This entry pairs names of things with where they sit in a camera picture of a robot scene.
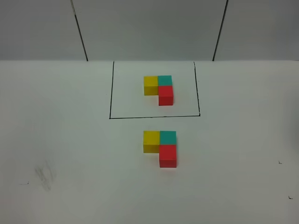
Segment yellow template block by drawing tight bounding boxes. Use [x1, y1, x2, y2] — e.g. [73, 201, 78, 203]
[143, 76, 158, 96]

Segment teal template block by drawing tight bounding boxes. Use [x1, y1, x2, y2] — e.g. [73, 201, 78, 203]
[158, 75, 172, 86]

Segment red template block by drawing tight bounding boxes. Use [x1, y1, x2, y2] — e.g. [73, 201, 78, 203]
[158, 85, 174, 106]

